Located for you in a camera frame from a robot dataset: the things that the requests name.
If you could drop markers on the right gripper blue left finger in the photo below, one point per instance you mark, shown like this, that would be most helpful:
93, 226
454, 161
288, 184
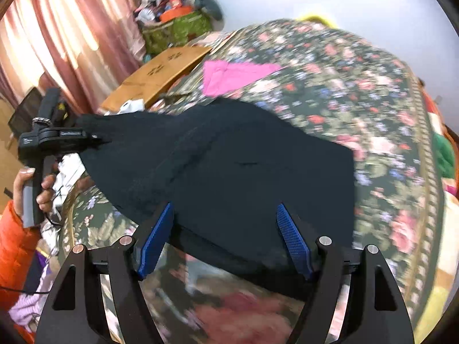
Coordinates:
150, 238

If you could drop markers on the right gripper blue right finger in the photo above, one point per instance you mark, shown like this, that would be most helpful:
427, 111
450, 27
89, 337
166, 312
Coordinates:
298, 250

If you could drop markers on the black pants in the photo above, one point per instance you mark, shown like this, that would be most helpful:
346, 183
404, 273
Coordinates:
225, 167

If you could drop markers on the orange left sleeve forearm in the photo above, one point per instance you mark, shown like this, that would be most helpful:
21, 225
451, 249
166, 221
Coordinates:
17, 247

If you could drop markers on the pink striped curtain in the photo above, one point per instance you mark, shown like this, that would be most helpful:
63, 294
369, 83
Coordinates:
87, 48

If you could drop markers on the wooden lap desk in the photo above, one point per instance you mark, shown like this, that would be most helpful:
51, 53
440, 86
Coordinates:
155, 77

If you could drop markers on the green fabric storage bin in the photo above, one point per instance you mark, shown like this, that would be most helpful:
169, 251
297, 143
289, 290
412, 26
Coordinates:
175, 33

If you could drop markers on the orange box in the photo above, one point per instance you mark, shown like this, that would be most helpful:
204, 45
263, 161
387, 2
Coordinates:
174, 13

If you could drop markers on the floral bedspread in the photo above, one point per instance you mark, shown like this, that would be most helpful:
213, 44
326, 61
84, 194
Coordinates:
341, 134

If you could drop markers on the pink folded garment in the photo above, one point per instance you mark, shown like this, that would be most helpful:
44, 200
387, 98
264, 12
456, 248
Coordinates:
220, 76

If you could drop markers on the yellow foam bumper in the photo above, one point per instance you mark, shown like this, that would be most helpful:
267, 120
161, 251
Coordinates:
317, 19

